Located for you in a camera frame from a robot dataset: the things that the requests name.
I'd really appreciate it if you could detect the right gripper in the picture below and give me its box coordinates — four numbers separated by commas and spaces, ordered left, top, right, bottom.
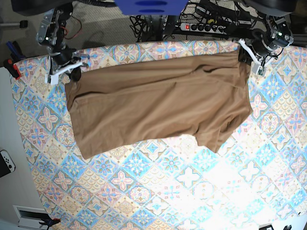
45, 47, 88, 85

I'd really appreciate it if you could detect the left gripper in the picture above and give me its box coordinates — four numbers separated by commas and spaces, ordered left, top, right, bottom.
237, 35, 281, 76

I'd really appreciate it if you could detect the brown t-shirt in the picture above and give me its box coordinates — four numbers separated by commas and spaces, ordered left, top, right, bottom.
65, 51, 252, 159

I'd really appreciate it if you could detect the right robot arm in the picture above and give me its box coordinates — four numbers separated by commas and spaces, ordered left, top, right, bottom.
36, 3, 87, 85

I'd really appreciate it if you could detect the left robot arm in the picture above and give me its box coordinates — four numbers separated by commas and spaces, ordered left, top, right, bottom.
234, 0, 297, 76

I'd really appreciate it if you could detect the white power strip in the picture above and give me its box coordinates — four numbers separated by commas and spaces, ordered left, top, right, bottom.
179, 23, 225, 35

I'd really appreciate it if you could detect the red black table clamp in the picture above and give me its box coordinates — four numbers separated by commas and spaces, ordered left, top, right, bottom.
3, 59, 21, 80

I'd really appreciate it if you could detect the white game controller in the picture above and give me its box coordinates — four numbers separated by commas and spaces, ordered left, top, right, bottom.
0, 149, 16, 177

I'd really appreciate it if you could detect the patterned tile tablecloth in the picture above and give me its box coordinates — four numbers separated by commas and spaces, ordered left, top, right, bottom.
11, 46, 307, 230

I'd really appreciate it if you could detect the white floor vent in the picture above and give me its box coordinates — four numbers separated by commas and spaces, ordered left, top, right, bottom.
13, 205, 49, 230

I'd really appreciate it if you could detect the orange black bottom clamp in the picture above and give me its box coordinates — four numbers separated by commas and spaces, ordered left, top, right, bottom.
39, 218, 61, 227

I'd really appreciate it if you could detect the blue handled tool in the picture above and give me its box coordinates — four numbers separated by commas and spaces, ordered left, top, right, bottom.
6, 41, 26, 62

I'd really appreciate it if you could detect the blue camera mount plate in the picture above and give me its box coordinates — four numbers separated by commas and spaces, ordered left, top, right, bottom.
115, 0, 188, 16

